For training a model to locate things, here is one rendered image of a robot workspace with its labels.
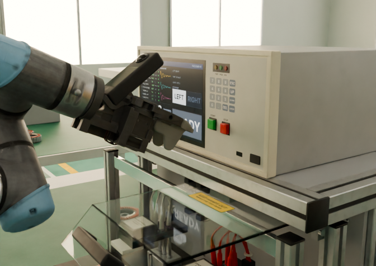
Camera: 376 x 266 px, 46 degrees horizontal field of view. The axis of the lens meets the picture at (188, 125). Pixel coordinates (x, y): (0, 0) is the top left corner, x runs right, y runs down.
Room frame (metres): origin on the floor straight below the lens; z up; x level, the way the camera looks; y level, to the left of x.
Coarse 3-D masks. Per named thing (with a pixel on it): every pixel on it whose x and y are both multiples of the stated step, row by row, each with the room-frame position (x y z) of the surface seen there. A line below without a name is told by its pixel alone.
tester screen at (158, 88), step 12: (156, 72) 0.97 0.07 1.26; (168, 72) 0.93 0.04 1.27; (180, 72) 0.89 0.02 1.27; (192, 72) 0.85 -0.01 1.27; (144, 84) 1.01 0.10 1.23; (156, 84) 0.97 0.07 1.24; (168, 84) 0.93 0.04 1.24; (180, 84) 0.89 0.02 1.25; (192, 84) 0.85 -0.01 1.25; (144, 96) 1.01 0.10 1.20; (156, 96) 0.97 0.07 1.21; (168, 96) 0.93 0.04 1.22; (168, 108) 0.93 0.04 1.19; (180, 108) 0.89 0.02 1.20; (192, 108) 0.85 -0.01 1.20
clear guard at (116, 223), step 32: (160, 192) 0.75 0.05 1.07; (192, 192) 0.75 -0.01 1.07; (96, 224) 0.65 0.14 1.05; (128, 224) 0.62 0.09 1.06; (160, 224) 0.62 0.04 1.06; (192, 224) 0.62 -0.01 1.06; (224, 224) 0.62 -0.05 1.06; (256, 224) 0.62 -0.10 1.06; (128, 256) 0.55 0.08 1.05; (160, 256) 0.52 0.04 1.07; (192, 256) 0.52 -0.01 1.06
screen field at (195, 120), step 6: (180, 114) 0.89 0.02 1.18; (186, 114) 0.87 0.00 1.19; (192, 114) 0.85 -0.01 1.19; (186, 120) 0.87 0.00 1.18; (192, 120) 0.85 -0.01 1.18; (198, 120) 0.84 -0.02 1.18; (192, 126) 0.85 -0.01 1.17; (198, 126) 0.84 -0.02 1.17; (186, 132) 0.87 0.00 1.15; (198, 132) 0.84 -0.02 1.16; (198, 138) 0.84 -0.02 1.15
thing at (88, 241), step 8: (80, 232) 0.60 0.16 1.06; (88, 232) 0.61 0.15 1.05; (80, 240) 0.58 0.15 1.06; (88, 240) 0.57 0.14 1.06; (96, 240) 0.61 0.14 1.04; (88, 248) 0.56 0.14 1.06; (96, 248) 0.55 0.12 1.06; (104, 248) 0.55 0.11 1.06; (96, 256) 0.53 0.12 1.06; (104, 256) 0.53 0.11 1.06; (112, 256) 0.53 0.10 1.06; (104, 264) 0.52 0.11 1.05; (112, 264) 0.53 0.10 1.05; (120, 264) 0.53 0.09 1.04
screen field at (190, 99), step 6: (174, 90) 0.91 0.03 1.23; (180, 90) 0.89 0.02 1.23; (174, 96) 0.91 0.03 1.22; (180, 96) 0.89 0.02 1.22; (186, 96) 0.87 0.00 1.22; (192, 96) 0.85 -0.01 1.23; (198, 96) 0.84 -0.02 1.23; (174, 102) 0.91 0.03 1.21; (180, 102) 0.89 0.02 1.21; (186, 102) 0.87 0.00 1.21; (192, 102) 0.85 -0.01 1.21; (198, 102) 0.84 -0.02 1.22
